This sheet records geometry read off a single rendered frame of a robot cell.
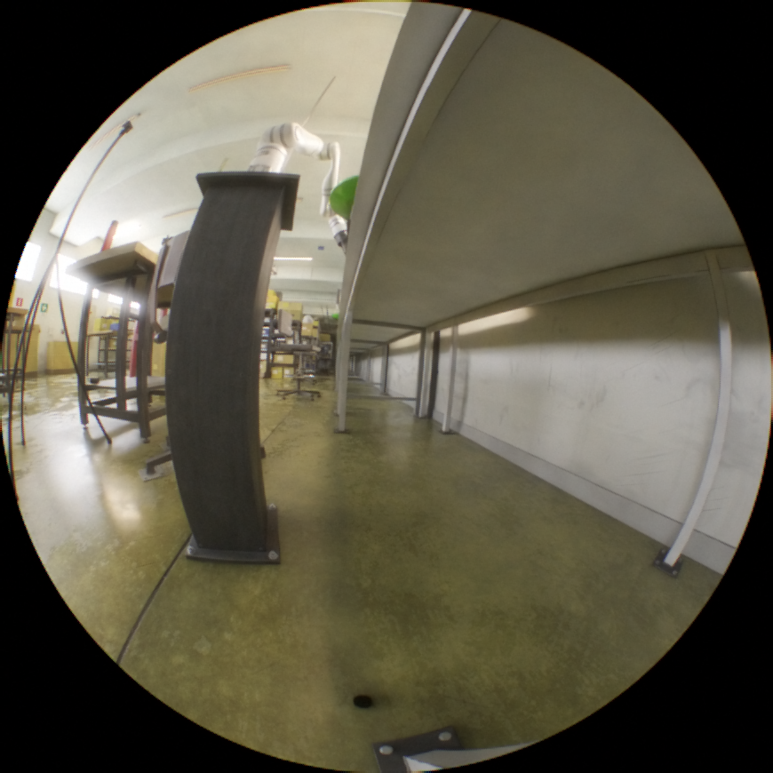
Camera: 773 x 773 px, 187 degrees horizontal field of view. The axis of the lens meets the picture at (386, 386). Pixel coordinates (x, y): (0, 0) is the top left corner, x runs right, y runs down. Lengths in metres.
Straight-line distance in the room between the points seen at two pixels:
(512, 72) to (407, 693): 0.88
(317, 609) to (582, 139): 0.96
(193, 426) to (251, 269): 0.31
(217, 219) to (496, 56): 0.55
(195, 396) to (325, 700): 0.55
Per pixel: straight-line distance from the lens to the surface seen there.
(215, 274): 0.50
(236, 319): 0.46
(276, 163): 0.74
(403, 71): 0.44
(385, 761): 0.45
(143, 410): 1.44
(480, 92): 0.46
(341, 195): 0.90
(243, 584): 0.59
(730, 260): 0.93
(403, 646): 0.50
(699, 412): 0.96
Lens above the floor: 0.46
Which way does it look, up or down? 5 degrees down
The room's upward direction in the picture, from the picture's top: 4 degrees clockwise
